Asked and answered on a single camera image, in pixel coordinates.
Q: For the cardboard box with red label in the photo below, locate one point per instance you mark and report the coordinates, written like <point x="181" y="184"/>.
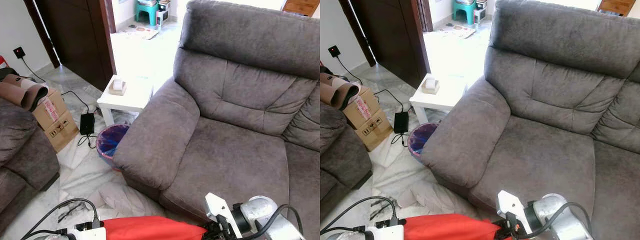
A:
<point x="55" y="120"/>
<point x="370" y="117"/>

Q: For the waste bin with blue liner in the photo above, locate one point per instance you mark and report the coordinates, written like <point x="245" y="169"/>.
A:
<point x="111" y="140"/>
<point x="422" y="137"/>

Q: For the white crumpled cloth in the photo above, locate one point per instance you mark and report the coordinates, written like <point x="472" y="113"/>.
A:
<point x="425" y="194"/>
<point x="125" y="197"/>

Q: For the brown rolled mat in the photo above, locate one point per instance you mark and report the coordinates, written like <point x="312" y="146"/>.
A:
<point x="20" y="92"/>
<point x="337" y="90"/>

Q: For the teal plastic stool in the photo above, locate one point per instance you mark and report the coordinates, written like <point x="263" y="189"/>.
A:
<point x="147" y="12"/>
<point x="464" y="11"/>

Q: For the dark brown wooden door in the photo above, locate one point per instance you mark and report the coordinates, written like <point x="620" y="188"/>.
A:
<point x="390" y="35"/>
<point x="75" y="35"/>

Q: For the large grey fabric sofa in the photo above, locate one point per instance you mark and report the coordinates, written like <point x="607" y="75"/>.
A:
<point x="540" y="125"/>
<point x="235" y="125"/>

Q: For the patterned doormat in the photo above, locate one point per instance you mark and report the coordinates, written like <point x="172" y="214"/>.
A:
<point x="456" y="31"/>
<point x="140" y="33"/>

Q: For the brown wooden dresser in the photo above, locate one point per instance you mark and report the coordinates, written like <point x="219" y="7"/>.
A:
<point x="301" y="6"/>
<point x="617" y="6"/>

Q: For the small tissue box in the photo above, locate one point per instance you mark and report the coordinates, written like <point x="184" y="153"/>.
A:
<point x="430" y="85"/>
<point x="118" y="86"/>

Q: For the black power adapter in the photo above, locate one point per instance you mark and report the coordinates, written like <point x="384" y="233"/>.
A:
<point x="401" y="122"/>
<point x="87" y="123"/>

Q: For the black wall socket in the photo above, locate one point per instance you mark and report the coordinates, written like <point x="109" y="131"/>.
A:
<point x="19" y="52"/>
<point x="334" y="51"/>

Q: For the red pillow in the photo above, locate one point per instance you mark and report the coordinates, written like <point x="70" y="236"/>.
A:
<point x="150" y="229"/>
<point x="450" y="227"/>

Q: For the white side table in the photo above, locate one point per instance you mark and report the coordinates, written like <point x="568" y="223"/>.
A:
<point x="127" y="97"/>
<point x="440" y="97"/>

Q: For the small grey fabric sofa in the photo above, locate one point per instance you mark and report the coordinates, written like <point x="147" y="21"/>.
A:
<point x="25" y="145"/>
<point x="340" y="150"/>

